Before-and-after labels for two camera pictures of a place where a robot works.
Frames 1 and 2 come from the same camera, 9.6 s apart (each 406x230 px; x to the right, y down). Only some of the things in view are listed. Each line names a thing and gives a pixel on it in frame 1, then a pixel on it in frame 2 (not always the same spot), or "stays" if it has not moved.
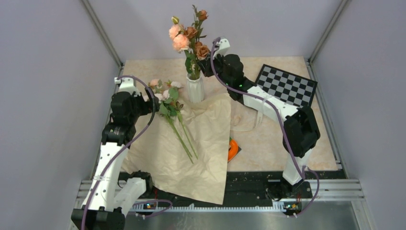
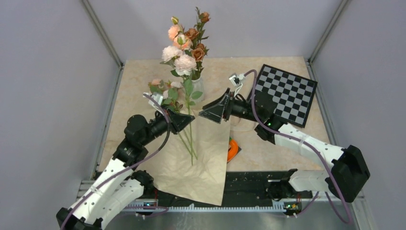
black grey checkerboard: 294,89 stays
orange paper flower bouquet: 186,155 stays
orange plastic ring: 233,150 stays
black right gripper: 206,66 -> 214,111
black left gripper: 148,105 -> 178,121
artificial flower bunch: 166,93 stays
